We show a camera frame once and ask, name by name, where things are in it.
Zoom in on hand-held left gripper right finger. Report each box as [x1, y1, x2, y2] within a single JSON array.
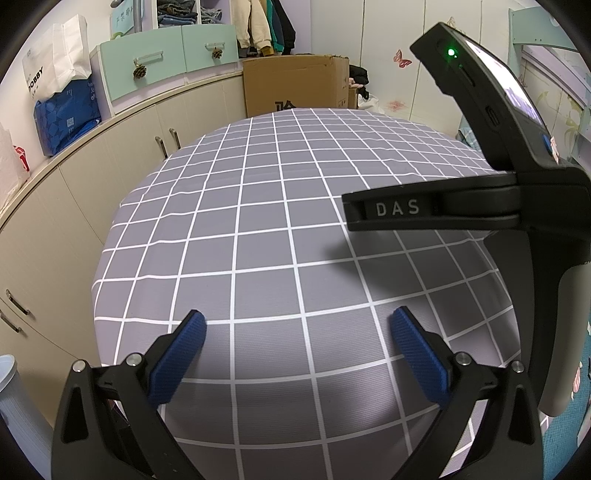
[[389, 307, 542, 480]]

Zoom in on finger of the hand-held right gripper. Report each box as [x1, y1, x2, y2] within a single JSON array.
[[342, 172, 522, 232]]

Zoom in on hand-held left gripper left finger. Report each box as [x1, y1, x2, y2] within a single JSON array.
[[52, 309, 207, 480]]

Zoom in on light blue plastic bin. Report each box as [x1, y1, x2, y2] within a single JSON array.
[[0, 354, 52, 444]]

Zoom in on blue plaid pillow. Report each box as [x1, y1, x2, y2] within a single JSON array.
[[457, 127, 481, 151]]

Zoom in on white plastic bag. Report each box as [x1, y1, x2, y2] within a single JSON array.
[[358, 92, 384, 114]]

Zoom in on teal bed blanket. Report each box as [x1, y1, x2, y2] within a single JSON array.
[[540, 323, 591, 480]]

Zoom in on black clothes heap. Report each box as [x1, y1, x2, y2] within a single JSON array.
[[348, 65, 370, 100]]

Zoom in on round table grey checked cloth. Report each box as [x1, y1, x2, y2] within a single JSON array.
[[92, 107, 546, 480]]

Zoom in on low white cabinet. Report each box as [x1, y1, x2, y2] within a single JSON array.
[[0, 69, 247, 425]]

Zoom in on white wardrobe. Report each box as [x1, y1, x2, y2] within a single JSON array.
[[318, 0, 462, 116]]

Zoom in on large cardboard box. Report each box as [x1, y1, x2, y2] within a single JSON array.
[[242, 54, 350, 118]]

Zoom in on lilac shelf unit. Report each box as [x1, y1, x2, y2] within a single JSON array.
[[92, 0, 319, 116]]

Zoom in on clear plastic bag red print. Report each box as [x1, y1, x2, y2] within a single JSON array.
[[0, 122, 31, 204]]

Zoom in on black jacket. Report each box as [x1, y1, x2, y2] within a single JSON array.
[[272, 0, 297, 54]]

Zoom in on green jacket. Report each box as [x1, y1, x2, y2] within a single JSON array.
[[268, 0, 285, 45]]

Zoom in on blue shopping bag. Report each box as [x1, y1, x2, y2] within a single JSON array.
[[34, 78, 102, 157]]

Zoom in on cream jacket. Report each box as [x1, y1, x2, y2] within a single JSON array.
[[231, 0, 273, 49]]

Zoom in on teal drawer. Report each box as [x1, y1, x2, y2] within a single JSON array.
[[99, 28, 188, 100], [181, 23, 241, 70]]

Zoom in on white paper bag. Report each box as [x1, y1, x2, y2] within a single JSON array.
[[22, 14, 92, 100]]

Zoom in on light blue card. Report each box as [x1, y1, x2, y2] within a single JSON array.
[[110, 0, 139, 35]]

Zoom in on dark grey folded clothes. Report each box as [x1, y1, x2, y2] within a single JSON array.
[[156, 0, 184, 24]]

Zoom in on teal bunk bed frame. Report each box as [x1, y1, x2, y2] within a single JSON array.
[[457, 7, 591, 167]]

